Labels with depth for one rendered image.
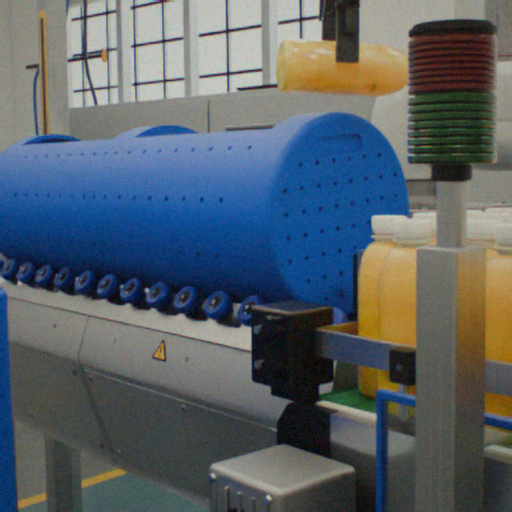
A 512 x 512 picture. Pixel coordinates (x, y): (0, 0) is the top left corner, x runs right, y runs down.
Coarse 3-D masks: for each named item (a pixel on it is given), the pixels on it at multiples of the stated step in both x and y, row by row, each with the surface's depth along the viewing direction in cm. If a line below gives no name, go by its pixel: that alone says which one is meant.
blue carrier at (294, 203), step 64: (320, 128) 119; (0, 192) 173; (64, 192) 154; (128, 192) 139; (192, 192) 126; (256, 192) 116; (320, 192) 120; (384, 192) 128; (64, 256) 161; (128, 256) 143; (192, 256) 129; (256, 256) 117; (320, 256) 121
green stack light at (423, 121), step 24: (432, 96) 62; (456, 96) 62; (480, 96) 62; (408, 120) 65; (432, 120) 63; (456, 120) 62; (480, 120) 62; (408, 144) 65; (432, 144) 63; (456, 144) 62; (480, 144) 62
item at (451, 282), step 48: (432, 288) 65; (480, 288) 65; (432, 336) 65; (480, 336) 66; (432, 384) 66; (480, 384) 66; (432, 432) 66; (480, 432) 67; (432, 480) 66; (480, 480) 67
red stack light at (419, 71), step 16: (416, 48) 63; (432, 48) 62; (448, 48) 62; (464, 48) 61; (480, 48) 62; (496, 48) 63; (416, 64) 63; (432, 64) 62; (448, 64) 62; (464, 64) 61; (480, 64) 62; (496, 64) 63; (416, 80) 63; (432, 80) 62; (448, 80) 62; (464, 80) 62; (480, 80) 62; (496, 80) 63
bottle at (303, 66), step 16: (288, 48) 116; (304, 48) 116; (320, 48) 116; (368, 48) 118; (384, 48) 118; (288, 64) 115; (304, 64) 116; (320, 64) 116; (336, 64) 116; (352, 64) 117; (368, 64) 117; (384, 64) 117; (400, 64) 118; (288, 80) 116; (304, 80) 116; (320, 80) 117; (336, 80) 117; (352, 80) 117; (368, 80) 118; (384, 80) 118; (400, 80) 119; (368, 96) 121
